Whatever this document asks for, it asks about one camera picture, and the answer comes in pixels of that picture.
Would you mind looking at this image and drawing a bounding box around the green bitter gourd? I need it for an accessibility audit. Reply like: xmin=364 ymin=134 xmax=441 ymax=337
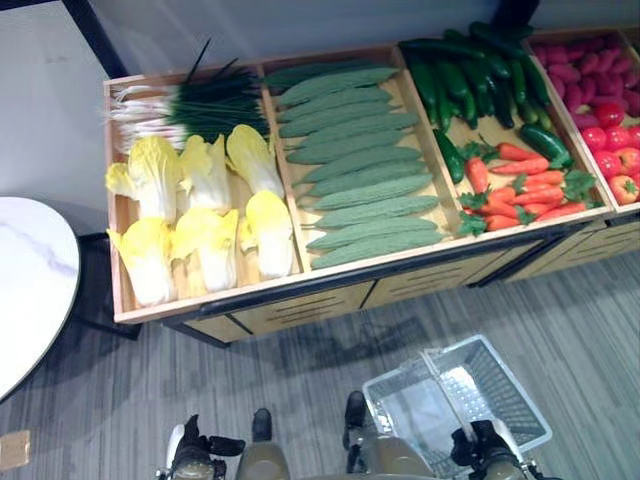
xmin=276 ymin=67 xmax=402 ymax=107
xmin=287 ymin=145 xmax=426 ymax=167
xmin=312 ymin=191 xmax=442 ymax=213
xmin=309 ymin=229 xmax=447 ymax=272
xmin=277 ymin=87 xmax=394 ymax=122
xmin=305 ymin=215 xmax=439 ymax=252
xmin=262 ymin=59 xmax=387 ymax=92
xmin=294 ymin=159 xmax=432 ymax=187
xmin=304 ymin=173 xmax=436 ymax=199
xmin=278 ymin=112 xmax=421 ymax=140
xmin=285 ymin=128 xmax=417 ymax=164
xmin=277 ymin=101 xmax=402 ymax=137
xmin=312 ymin=196 xmax=442 ymax=231

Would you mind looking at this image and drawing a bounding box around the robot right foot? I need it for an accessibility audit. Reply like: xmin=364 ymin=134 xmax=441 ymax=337
xmin=341 ymin=389 xmax=370 ymax=474

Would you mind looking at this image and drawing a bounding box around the robot leg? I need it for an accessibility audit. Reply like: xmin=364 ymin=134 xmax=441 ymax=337
xmin=358 ymin=433 xmax=437 ymax=480
xmin=234 ymin=439 xmax=292 ymax=480

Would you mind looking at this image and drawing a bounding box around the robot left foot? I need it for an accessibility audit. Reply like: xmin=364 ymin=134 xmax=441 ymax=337
xmin=251 ymin=407 xmax=274 ymax=444

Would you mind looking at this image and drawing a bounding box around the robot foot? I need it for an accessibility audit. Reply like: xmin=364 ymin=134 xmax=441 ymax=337
xmin=251 ymin=407 xmax=274 ymax=444
xmin=341 ymin=389 xmax=370 ymax=474

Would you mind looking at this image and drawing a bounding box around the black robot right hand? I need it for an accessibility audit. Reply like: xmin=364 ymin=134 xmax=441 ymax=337
xmin=450 ymin=419 xmax=524 ymax=474

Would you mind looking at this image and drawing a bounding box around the orange carrot with leaves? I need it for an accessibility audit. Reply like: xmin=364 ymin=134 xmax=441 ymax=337
xmin=457 ymin=211 xmax=522 ymax=237
xmin=487 ymin=141 xmax=544 ymax=163
xmin=489 ymin=157 xmax=552 ymax=177
xmin=478 ymin=199 xmax=537 ymax=225
xmin=534 ymin=201 xmax=604 ymax=224
xmin=522 ymin=199 xmax=567 ymax=217
xmin=512 ymin=169 xmax=567 ymax=188
xmin=458 ymin=186 xmax=517 ymax=212
xmin=512 ymin=172 xmax=599 ymax=207
xmin=458 ymin=141 xmax=496 ymax=195

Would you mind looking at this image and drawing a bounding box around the green onion bunch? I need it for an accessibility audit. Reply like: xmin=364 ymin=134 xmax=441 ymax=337
xmin=98 ymin=38 xmax=272 ymax=152

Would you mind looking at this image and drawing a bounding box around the black wall frame post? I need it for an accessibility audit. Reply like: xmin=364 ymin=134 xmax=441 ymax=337
xmin=63 ymin=0 xmax=132 ymax=81

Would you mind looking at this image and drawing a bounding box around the robot left leg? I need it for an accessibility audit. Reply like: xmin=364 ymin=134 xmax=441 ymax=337
xmin=234 ymin=439 xmax=292 ymax=480

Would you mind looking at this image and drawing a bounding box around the robot right leg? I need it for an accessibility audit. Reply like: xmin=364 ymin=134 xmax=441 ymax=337
xmin=358 ymin=433 xmax=437 ymax=480

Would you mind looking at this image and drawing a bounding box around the brown cardboard box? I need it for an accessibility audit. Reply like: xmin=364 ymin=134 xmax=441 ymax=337
xmin=0 ymin=432 xmax=32 ymax=469

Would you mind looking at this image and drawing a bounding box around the black table base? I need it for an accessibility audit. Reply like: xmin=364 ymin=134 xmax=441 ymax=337
xmin=71 ymin=231 xmax=142 ymax=342

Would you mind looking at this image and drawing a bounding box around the round white marble table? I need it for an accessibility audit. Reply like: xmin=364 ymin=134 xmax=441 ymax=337
xmin=0 ymin=196 xmax=82 ymax=404

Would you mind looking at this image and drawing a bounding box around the wooden fruit display stand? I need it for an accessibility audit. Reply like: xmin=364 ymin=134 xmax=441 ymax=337
xmin=472 ymin=25 xmax=640 ymax=291

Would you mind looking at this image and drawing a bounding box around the dark green cucumber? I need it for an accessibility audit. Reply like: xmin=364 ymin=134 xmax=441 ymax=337
xmin=517 ymin=99 xmax=554 ymax=132
xmin=492 ymin=79 xmax=517 ymax=130
xmin=398 ymin=38 xmax=487 ymax=61
xmin=476 ymin=74 xmax=497 ymax=119
xmin=407 ymin=57 xmax=442 ymax=127
xmin=468 ymin=20 xmax=527 ymax=59
xmin=509 ymin=57 xmax=529 ymax=107
xmin=474 ymin=44 xmax=514 ymax=82
xmin=439 ymin=58 xmax=472 ymax=102
xmin=519 ymin=123 xmax=574 ymax=169
xmin=519 ymin=54 xmax=552 ymax=109
xmin=433 ymin=64 xmax=454 ymax=133
xmin=459 ymin=59 xmax=482 ymax=130
xmin=432 ymin=128 xmax=468 ymax=186

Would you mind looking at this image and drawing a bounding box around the red tomato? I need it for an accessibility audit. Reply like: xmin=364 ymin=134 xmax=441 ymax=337
xmin=604 ymin=124 xmax=632 ymax=152
xmin=579 ymin=126 xmax=609 ymax=152
xmin=592 ymin=149 xmax=622 ymax=179
xmin=594 ymin=101 xmax=627 ymax=129

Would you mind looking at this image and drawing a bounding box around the wooden vegetable display stand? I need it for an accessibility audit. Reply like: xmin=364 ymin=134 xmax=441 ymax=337
xmin=102 ymin=42 xmax=615 ymax=347

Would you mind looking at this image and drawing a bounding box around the yellow napa cabbage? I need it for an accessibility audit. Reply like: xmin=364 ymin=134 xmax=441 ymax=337
xmin=177 ymin=133 xmax=234 ymax=214
xmin=238 ymin=189 xmax=296 ymax=281
xmin=106 ymin=217 xmax=178 ymax=308
xmin=105 ymin=135 xmax=184 ymax=224
xmin=169 ymin=207 xmax=242 ymax=294
xmin=225 ymin=123 xmax=286 ymax=199

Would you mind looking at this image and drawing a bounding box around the white plastic shopping basket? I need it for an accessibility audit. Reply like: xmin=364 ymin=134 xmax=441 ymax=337
xmin=360 ymin=333 xmax=554 ymax=479

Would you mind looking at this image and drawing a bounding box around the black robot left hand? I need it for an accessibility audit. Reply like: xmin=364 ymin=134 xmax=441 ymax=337
xmin=167 ymin=413 xmax=247 ymax=474

